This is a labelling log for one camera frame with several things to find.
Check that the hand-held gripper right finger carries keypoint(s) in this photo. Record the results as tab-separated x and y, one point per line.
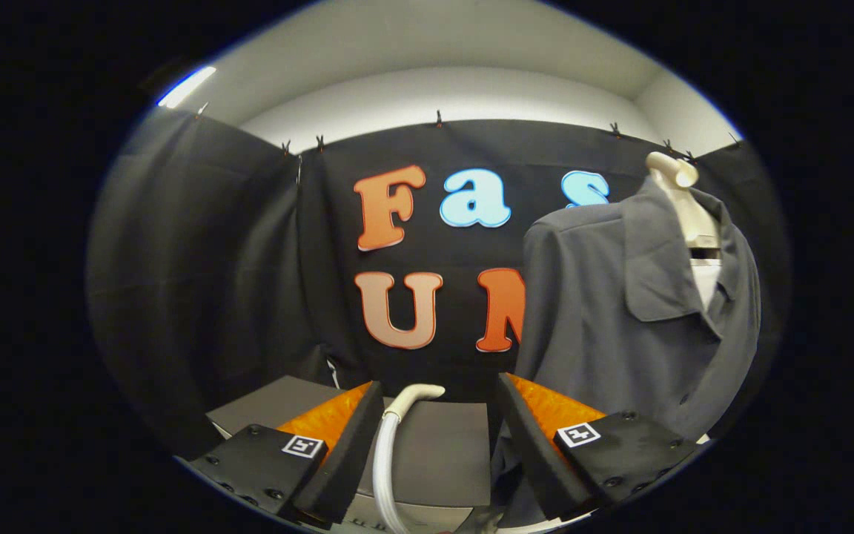
542	460

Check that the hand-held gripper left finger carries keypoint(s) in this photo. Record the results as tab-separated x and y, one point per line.
349	460

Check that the white garment steamer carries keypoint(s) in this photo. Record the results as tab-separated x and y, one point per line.
386	460

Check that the dark grey button shirt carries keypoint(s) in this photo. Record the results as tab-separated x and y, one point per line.
597	297

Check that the grey drawer cabinet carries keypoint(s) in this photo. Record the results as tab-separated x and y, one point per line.
442	452

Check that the black backdrop cloth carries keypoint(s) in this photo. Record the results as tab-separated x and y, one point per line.
234	259

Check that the cream mannequin torso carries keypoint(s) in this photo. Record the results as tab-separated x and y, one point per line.
683	200

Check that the long ceiling light strip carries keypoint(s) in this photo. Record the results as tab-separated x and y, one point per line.
186	87

